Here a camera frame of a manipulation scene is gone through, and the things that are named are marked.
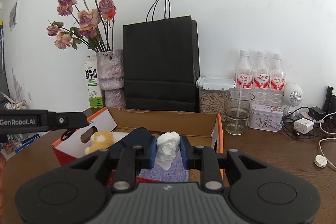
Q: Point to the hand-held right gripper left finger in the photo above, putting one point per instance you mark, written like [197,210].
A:
[152,153]

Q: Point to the clear seed storage container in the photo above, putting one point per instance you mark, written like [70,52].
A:
[212,103]

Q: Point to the grey wall panel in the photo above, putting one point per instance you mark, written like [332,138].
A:
[13,15]

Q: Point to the mottled purple stone vase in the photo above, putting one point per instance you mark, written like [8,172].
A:
[110,74]

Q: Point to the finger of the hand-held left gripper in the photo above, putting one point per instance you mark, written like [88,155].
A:
[68,120]

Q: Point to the white yellow alpaca plush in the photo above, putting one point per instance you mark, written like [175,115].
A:
[102,140]

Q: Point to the navy zip case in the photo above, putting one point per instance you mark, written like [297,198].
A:
[139,134]

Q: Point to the white robot speaker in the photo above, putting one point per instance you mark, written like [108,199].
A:
[292,96]

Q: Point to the person's left hand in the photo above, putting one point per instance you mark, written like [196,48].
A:
[2,163]

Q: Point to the white tissue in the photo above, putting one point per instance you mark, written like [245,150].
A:
[168,148]

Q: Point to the clear glass cup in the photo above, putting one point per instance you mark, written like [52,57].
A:
[239,121]

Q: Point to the white wall charger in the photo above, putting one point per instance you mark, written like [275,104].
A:
[304,127]

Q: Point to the black upright device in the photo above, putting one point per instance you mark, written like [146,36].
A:
[330,99]

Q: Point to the white green milk carton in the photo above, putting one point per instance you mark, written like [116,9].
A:
[93,82]

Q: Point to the white floral tin box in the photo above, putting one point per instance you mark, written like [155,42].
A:
[265,119]

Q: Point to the dried pink rose bouquet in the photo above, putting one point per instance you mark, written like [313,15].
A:
[84,16]

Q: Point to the clear water bottle red label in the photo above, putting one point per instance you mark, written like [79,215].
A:
[261,77]
[243,74]
[277,79]

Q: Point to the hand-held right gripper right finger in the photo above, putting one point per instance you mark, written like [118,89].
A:
[183,150]

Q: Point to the black paper shopping bag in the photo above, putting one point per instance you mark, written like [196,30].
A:
[160,64]

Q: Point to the red cardboard box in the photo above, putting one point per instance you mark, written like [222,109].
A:
[168,121]

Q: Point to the white round charging puck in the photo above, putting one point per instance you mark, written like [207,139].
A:
[320,161]

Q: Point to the black charger block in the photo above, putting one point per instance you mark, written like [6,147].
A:
[317,111]

